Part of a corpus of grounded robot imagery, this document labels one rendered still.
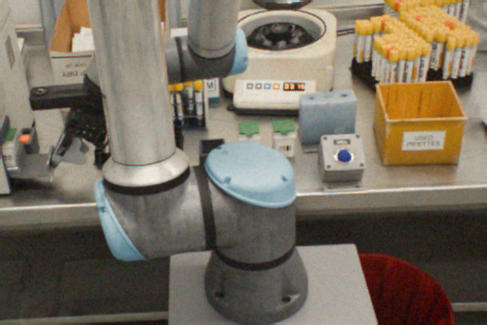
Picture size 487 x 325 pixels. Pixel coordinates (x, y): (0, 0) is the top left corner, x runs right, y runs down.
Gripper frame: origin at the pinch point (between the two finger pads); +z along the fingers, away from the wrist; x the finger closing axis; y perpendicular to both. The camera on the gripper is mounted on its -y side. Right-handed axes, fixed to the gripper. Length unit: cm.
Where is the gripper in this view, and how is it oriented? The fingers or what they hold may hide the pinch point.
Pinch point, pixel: (53, 160)
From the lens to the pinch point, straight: 147.8
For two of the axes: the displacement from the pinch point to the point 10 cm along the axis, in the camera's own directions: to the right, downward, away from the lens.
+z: -4.3, 7.4, 5.2
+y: 9.0, 3.6, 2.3
